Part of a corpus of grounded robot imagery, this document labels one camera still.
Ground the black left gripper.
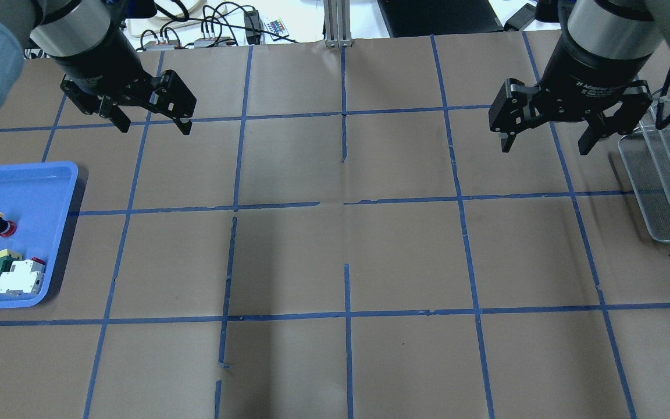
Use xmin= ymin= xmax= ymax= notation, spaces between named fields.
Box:
xmin=54 ymin=24 xmax=197 ymax=136

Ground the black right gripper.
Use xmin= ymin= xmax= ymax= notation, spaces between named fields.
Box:
xmin=489 ymin=32 xmax=651 ymax=156

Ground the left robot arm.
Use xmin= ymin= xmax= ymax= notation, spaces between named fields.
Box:
xmin=0 ymin=1 xmax=197 ymax=135

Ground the blue plastic tray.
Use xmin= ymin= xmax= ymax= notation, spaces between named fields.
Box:
xmin=0 ymin=161 xmax=79 ymax=308

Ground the black power adapter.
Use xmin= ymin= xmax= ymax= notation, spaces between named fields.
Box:
xmin=244 ymin=9 xmax=262 ymax=45

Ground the small remote control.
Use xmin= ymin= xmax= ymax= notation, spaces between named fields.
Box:
xmin=263 ymin=19 xmax=289 ymax=37

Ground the black laptop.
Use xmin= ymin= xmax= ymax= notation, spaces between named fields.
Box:
xmin=377 ymin=1 xmax=504 ymax=38

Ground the white circuit breaker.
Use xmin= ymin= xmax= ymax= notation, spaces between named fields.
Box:
xmin=0 ymin=259 xmax=45 ymax=296

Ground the aluminium frame post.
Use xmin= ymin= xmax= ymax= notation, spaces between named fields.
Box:
xmin=323 ymin=0 xmax=353 ymax=48

